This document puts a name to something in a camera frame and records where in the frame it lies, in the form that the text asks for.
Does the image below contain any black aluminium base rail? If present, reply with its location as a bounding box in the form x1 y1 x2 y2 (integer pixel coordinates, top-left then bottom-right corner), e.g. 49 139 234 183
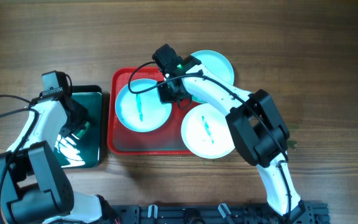
113 202 331 224

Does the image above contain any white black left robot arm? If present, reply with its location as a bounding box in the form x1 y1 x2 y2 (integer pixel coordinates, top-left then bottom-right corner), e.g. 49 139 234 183
0 93 119 223

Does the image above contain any green scrubbing sponge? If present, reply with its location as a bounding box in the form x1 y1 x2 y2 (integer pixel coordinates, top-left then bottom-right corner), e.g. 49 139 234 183
71 121 90 139

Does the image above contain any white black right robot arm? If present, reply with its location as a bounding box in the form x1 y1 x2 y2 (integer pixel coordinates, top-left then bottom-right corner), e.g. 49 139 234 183
152 55 302 223

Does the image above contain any red plastic tray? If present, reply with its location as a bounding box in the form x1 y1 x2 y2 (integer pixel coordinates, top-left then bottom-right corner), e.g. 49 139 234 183
107 67 199 155

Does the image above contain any white plate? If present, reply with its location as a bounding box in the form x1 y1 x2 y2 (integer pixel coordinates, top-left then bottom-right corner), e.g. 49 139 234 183
190 50 236 104
115 85 172 133
181 103 235 159

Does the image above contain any dark green water tray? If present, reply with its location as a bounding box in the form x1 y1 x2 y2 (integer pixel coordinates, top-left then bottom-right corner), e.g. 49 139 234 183
54 85 103 169

